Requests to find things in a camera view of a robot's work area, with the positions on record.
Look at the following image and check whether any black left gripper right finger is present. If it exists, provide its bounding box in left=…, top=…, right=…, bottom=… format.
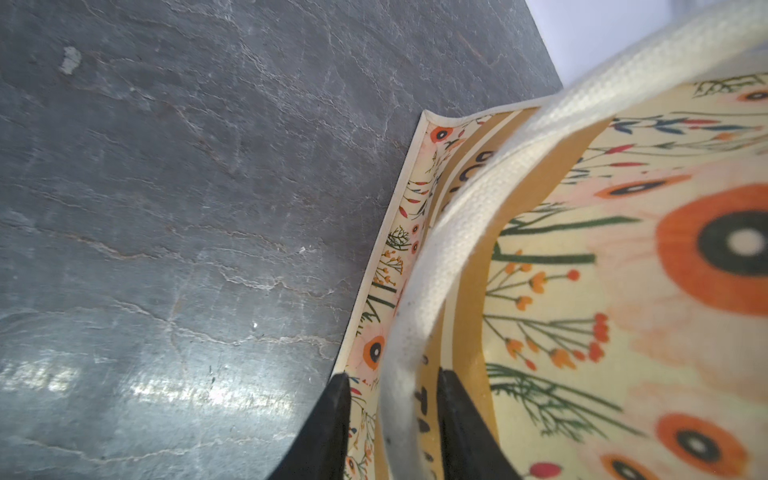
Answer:
left=437, top=369, right=521, bottom=480

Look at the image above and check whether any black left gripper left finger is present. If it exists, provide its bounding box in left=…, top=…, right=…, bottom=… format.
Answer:
left=268, top=373, right=351, bottom=480

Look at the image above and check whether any cream canvas grocery bag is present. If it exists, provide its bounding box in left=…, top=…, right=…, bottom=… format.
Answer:
left=335, top=1, right=767, bottom=479

